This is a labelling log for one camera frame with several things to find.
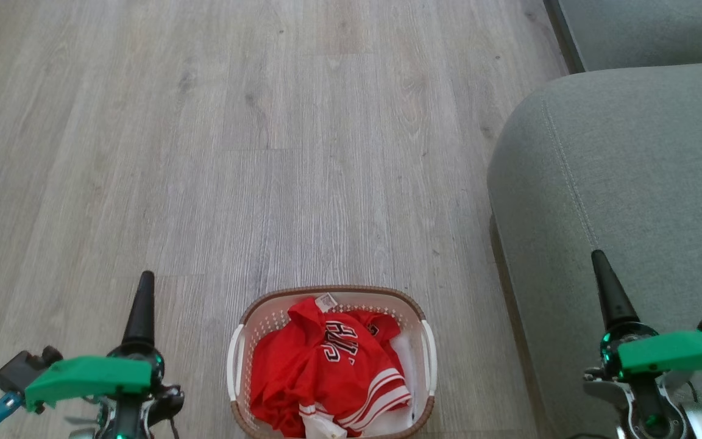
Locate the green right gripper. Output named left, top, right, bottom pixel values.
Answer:
left=583, top=249, right=702, bottom=439

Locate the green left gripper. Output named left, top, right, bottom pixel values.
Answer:
left=25, top=271, right=185, bottom=439

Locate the red jersey with striped trim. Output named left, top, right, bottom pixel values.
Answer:
left=249, top=294, right=413, bottom=438

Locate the grey fabric sofa seat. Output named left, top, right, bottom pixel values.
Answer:
left=487, top=61, right=702, bottom=439

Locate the grey fabric sofa section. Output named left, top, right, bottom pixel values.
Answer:
left=545, top=0, right=702, bottom=74

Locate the white woven-rim laundry basket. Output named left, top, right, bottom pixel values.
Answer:
left=227, top=285, right=438, bottom=439

